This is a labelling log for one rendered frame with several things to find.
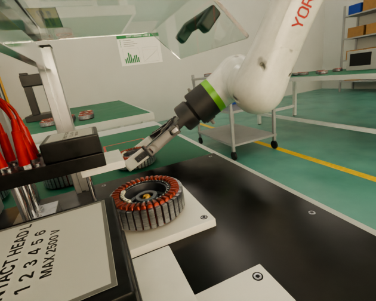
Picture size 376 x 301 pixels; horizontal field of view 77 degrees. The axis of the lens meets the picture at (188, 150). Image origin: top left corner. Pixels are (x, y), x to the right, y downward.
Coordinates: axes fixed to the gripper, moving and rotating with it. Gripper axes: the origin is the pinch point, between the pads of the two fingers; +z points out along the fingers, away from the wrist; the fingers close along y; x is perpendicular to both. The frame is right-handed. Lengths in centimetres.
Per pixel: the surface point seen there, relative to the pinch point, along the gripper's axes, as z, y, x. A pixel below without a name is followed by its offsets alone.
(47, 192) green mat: 18.5, -11.3, 7.9
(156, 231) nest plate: -8.4, -36.9, -4.2
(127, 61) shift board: 45, 475, 99
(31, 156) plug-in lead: -3.6, -36.6, 13.0
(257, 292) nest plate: -17, -48, -9
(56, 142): -7.6, -37.5, 12.3
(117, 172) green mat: 5.3, -4.9, 0.2
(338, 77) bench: -157, 196, -96
